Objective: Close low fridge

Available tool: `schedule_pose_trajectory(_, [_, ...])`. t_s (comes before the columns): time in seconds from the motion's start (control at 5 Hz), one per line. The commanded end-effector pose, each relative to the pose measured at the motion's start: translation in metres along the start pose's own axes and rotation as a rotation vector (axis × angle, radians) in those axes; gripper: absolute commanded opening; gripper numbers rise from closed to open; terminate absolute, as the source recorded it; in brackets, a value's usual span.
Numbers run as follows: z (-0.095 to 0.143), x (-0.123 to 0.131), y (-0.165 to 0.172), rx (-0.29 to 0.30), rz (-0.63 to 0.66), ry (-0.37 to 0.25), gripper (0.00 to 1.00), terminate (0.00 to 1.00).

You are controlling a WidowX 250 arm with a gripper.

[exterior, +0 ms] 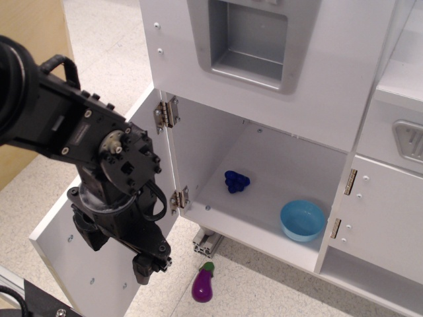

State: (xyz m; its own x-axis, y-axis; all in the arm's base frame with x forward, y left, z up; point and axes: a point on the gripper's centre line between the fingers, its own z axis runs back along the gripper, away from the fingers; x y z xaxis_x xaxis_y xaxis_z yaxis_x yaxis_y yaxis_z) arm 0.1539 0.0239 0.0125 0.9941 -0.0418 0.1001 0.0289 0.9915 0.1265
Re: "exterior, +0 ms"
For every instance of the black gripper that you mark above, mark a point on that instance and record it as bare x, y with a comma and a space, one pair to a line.
131, 220

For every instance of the white low fridge door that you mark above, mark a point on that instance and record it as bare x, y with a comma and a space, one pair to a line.
99, 282

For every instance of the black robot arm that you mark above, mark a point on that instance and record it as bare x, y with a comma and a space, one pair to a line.
44, 109

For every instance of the white toy fridge cabinet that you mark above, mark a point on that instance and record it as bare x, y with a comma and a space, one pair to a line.
362, 72

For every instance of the lower metal door hinge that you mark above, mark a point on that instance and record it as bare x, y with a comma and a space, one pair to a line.
179, 200

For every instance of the metal door hinge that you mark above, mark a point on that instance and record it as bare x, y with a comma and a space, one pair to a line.
166, 114
179, 200

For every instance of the aluminium extrusion foot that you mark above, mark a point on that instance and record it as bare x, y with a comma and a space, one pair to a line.
206, 242

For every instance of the purple toy eggplant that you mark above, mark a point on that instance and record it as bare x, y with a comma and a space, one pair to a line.
202, 288

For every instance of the blue toy grapes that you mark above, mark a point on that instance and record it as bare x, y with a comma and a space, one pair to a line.
236, 182

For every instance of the upper metal door hinge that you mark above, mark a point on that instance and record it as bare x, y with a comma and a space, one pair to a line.
166, 114

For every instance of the light blue bowl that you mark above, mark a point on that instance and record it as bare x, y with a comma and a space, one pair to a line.
302, 220

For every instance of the lower brass cabinet hinge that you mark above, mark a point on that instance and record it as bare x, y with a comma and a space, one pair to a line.
335, 228

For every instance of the brass cabinet hinge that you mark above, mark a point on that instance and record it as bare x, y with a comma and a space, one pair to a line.
350, 182
335, 228

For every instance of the wooden board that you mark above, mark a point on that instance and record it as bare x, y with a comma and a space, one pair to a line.
32, 32

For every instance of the upper brass cabinet hinge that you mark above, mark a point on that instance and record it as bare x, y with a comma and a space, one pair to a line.
350, 182

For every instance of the grey ice dispenser recess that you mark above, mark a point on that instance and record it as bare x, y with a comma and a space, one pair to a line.
263, 43

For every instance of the white side cabinet door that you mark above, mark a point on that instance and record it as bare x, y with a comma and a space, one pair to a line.
381, 218

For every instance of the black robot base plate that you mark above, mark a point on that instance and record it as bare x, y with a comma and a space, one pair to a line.
32, 301

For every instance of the grey oven handle panel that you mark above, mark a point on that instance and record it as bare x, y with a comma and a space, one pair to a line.
408, 143

